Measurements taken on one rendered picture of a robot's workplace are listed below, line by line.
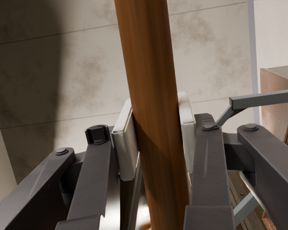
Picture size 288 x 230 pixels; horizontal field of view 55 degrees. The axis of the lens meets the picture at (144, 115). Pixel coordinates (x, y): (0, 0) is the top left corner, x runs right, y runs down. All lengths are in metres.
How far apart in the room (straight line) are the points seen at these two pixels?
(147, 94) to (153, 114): 0.01
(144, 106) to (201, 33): 3.70
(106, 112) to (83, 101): 0.36
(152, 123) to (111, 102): 3.83
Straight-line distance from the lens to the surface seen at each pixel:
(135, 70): 0.16
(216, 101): 3.99
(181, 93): 0.20
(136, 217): 1.26
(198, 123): 0.16
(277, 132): 1.83
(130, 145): 0.16
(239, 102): 1.10
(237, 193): 1.61
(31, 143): 4.58
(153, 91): 0.16
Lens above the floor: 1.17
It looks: 6 degrees up
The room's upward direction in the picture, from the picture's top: 98 degrees counter-clockwise
